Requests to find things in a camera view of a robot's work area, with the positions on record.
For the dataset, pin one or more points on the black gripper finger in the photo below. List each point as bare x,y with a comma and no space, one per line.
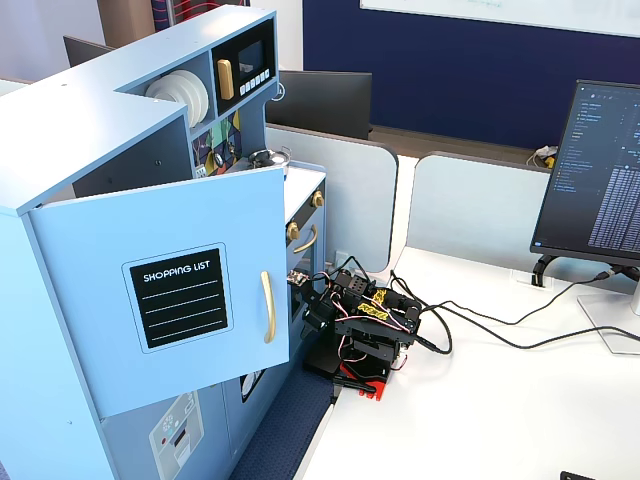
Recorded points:
314,322
309,299

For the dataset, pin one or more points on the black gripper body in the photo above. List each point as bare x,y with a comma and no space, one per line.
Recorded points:
311,303

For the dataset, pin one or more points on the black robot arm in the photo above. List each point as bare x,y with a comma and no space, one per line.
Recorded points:
380,330

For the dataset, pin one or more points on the oven door with window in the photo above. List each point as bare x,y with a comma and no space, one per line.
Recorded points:
302,270

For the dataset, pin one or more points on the black microwave door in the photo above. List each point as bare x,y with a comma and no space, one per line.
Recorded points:
250,95

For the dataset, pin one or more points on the blue lower cabinet door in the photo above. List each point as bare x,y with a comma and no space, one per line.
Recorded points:
120,450

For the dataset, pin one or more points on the round gold oven knob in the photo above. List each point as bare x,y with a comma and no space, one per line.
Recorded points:
317,198
293,231

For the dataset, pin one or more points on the red table clamp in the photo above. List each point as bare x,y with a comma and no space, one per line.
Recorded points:
374,391

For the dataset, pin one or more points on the grey rounded desk divider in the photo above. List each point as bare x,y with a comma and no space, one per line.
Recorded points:
475,210
350,200

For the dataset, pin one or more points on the dark blue textured mat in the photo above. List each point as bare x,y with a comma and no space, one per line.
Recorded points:
290,430

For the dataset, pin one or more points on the black shopping list board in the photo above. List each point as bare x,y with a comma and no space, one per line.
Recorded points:
175,300

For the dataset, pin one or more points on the silver metal toy pot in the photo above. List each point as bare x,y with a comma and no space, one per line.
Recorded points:
272,158

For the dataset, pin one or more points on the colourful mosaic backsplash panel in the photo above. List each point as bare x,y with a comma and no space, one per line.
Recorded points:
215,137

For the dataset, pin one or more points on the dark switched-off monitor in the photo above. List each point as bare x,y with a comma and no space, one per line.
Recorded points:
325,105
85,52

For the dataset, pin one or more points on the white toy plate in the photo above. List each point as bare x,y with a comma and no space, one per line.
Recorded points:
167,92
196,97
205,102

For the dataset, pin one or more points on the dark blue pin board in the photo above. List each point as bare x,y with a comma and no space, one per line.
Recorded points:
450,75

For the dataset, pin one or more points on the lit computer monitor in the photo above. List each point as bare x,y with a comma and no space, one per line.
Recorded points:
590,175

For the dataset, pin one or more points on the silver monitor stand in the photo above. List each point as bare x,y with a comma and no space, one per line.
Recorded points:
617,340

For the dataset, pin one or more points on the light blue toy kitchen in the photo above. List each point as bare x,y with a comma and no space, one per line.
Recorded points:
75,125

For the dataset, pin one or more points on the small black flat object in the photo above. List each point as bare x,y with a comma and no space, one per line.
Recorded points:
577,476

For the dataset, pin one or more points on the navy cloth with red stripes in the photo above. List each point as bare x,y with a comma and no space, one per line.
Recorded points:
200,10

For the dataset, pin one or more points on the white whiteboard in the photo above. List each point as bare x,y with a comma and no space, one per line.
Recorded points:
500,10

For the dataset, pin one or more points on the small wrist camera board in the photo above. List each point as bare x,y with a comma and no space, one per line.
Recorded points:
299,279

